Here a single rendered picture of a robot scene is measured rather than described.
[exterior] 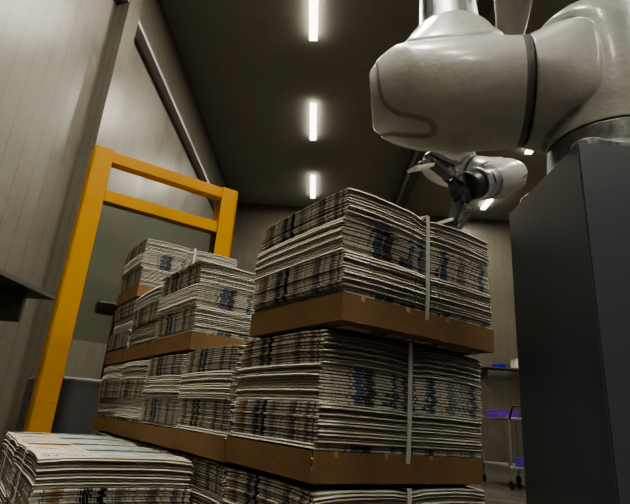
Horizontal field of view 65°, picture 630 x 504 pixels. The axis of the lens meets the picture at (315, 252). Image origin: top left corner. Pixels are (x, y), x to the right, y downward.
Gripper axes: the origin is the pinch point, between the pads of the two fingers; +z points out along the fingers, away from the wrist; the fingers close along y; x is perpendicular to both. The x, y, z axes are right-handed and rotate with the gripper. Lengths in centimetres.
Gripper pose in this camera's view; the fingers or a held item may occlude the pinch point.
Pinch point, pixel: (424, 196)
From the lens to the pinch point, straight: 117.3
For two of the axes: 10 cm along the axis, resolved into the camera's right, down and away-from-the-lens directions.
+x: -5.7, 2.3, 7.9
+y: 3.1, 9.5, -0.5
